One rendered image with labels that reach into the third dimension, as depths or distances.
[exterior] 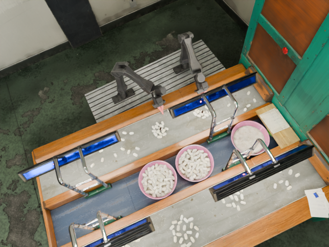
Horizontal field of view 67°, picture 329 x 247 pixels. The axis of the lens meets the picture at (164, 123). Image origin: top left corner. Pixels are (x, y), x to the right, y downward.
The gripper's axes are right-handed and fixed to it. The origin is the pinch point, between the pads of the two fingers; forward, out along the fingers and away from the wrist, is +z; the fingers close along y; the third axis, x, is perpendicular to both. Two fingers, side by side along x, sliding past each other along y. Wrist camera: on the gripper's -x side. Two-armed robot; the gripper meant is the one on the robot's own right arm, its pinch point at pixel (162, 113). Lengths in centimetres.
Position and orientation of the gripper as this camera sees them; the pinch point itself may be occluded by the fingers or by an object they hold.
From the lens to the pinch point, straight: 193.2
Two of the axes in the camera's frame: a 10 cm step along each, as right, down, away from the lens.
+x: -1.9, -2.0, 9.6
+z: 3.5, 9.0, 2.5
